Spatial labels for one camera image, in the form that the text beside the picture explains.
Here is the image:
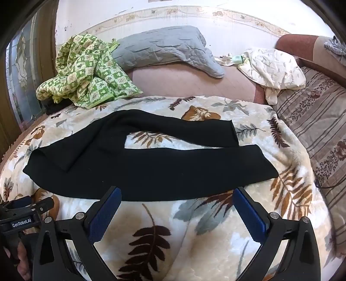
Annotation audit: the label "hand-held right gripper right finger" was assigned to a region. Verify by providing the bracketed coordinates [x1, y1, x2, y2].
[232, 186, 322, 281]

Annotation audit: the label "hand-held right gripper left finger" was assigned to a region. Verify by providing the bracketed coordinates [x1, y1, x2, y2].
[32, 186, 122, 281]

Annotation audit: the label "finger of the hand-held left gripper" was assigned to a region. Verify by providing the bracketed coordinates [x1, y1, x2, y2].
[0, 196, 55, 219]

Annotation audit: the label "black pants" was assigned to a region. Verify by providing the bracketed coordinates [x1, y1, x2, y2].
[23, 109, 279, 202]

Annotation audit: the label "person's left hand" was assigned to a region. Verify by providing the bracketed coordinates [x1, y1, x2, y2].
[4, 239, 34, 281]

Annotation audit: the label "leaf print fleece blanket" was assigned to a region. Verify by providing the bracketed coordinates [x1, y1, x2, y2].
[0, 96, 338, 281]

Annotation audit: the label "striped floral bedsheet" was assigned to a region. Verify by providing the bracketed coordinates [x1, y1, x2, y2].
[270, 66, 346, 217]

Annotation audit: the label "wooden door with glass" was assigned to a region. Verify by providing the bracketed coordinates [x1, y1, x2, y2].
[0, 0, 60, 163]

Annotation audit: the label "green checkered quilt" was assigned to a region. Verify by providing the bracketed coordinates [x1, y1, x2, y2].
[36, 34, 143, 110]

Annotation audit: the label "pink bed sheet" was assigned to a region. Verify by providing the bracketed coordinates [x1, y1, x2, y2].
[125, 62, 267, 104]

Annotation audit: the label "white floral quilt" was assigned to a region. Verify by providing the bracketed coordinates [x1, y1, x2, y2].
[216, 48, 307, 105]

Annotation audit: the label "brown headboard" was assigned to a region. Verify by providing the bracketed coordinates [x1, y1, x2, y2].
[274, 34, 346, 88]

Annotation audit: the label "grey quilted pillow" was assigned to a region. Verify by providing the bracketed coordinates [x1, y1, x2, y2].
[111, 26, 225, 79]

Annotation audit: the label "grey patterned cloth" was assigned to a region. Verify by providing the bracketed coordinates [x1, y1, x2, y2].
[324, 36, 346, 63]

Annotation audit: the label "black cable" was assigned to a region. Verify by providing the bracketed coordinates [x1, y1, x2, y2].
[315, 173, 346, 190]

